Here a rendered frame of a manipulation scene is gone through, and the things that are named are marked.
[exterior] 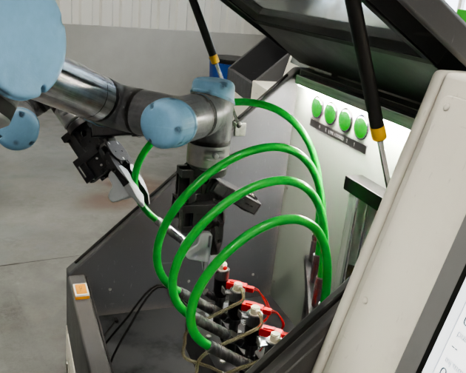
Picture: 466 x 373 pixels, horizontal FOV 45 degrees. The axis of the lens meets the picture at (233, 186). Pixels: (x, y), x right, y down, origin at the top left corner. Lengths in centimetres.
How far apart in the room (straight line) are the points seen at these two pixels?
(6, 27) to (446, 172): 47
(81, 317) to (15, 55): 78
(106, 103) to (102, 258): 57
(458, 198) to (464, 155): 5
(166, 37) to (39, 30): 730
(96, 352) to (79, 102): 50
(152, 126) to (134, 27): 689
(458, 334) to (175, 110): 49
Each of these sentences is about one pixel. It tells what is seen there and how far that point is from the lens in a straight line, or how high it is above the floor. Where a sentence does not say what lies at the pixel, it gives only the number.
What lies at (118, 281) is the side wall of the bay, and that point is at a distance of 143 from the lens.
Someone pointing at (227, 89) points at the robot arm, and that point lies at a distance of 95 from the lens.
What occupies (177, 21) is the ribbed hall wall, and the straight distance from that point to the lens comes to 791.
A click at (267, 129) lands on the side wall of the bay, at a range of 139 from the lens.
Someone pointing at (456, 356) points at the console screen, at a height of 129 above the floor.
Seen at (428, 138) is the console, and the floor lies 147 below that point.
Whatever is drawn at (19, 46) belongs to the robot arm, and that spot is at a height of 155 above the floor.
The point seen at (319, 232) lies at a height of 129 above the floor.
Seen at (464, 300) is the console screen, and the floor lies 134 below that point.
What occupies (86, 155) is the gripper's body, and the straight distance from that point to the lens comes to 115.
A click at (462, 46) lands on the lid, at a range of 74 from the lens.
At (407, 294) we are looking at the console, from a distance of 69.
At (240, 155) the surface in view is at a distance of 93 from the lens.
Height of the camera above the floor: 162
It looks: 19 degrees down
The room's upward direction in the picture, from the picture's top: 6 degrees clockwise
